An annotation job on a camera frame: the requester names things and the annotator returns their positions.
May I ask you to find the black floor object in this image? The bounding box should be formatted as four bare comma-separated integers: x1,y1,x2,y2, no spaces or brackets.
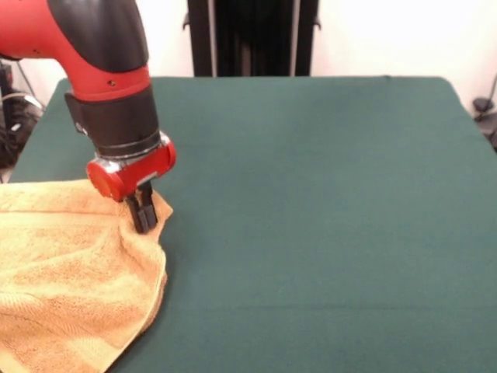
476,112,497,153

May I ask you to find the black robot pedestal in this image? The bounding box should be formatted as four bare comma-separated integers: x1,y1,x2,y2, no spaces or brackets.
182,0,323,78

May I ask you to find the dark green table cloth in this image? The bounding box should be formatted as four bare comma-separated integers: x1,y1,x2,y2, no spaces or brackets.
0,75,497,373

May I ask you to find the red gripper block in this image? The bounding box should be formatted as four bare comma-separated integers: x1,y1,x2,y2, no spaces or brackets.
85,134,178,234

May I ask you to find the black cable bundle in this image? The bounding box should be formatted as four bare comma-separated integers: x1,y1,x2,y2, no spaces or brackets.
0,96,40,169

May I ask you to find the tan terry towel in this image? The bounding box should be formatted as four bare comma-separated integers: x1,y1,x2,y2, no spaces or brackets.
0,178,175,373

